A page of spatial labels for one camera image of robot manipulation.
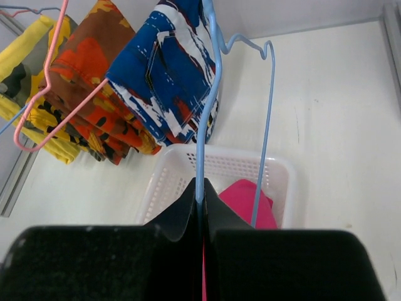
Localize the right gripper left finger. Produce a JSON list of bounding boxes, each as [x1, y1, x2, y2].
[[1, 182, 197, 300]]

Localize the aluminium frame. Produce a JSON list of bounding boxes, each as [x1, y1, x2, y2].
[[382, 1, 400, 107], [1, 15, 36, 218]]

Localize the blue white patterned trousers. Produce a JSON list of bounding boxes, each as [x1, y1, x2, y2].
[[106, 1, 216, 146]]

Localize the pink trousers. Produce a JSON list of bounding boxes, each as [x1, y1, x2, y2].
[[202, 179, 278, 300]]

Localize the orange brown camouflage trousers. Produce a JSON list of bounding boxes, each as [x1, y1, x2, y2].
[[44, 1, 161, 165]]

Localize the grey yellow camouflage trousers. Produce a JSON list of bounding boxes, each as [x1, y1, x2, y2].
[[1, 16, 105, 164]]

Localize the white plastic basket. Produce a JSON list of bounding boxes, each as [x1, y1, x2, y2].
[[134, 144, 298, 229]]

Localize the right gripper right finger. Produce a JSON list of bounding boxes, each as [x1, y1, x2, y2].
[[203, 181, 385, 300]]

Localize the left aluminium frame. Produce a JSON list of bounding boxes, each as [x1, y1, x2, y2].
[[1, 15, 36, 218]]

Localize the right aluminium frame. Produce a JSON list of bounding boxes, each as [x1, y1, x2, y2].
[[382, 1, 400, 107]]

